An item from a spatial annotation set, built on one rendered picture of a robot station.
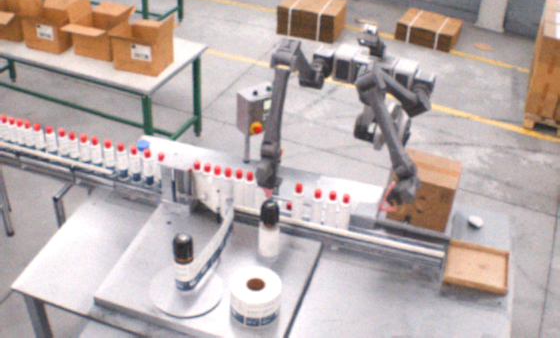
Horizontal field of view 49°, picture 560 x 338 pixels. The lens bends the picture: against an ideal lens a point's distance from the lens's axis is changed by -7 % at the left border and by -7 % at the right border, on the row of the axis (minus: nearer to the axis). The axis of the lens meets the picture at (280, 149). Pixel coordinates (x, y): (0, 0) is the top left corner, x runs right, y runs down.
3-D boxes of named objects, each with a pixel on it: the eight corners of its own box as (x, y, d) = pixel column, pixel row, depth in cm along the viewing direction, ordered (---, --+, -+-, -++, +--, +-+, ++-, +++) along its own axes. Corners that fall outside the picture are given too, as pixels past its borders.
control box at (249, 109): (235, 128, 296) (236, 91, 286) (266, 117, 305) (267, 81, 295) (248, 138, 290) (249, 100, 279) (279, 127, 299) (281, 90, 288)
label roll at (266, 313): (226, 294, 266) (226, 269, 258) (274, 289, 270) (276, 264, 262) (234, 330, 250) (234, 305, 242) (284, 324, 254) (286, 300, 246)
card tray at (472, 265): (442, 281, 284) (444, 275, 282) (448, 244, 305) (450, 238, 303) (506, 295, 277) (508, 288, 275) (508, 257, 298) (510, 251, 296)
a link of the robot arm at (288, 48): (302, 34, 269) (279, 31, 273) (292, 64, 266) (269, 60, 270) (325, 77, 310) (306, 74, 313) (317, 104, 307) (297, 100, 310)
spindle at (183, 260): (171, 292, 264) (167, 241, 248) (180, 278, 271) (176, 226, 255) (191, 298, 262) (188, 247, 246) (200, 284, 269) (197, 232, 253)
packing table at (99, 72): (-46, 115, 537) (-64, 35, 493) (13, 76, 598) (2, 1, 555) (155, 187, 467) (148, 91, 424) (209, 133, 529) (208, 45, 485)
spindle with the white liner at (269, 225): (255, 260, 284) (256, 207, 268) (261, 247, 291) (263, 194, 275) (274, 265, 282) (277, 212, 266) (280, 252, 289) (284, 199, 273)
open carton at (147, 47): (103, 75, 440) (99, 25, 420) (139, 46, 481) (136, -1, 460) (152, 85, 431) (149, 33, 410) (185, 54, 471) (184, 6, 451)
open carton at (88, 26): (58, 60, 458) (53, 13, 437) (100, 33, 499) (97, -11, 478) (107, 72, 445) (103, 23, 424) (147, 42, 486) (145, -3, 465)
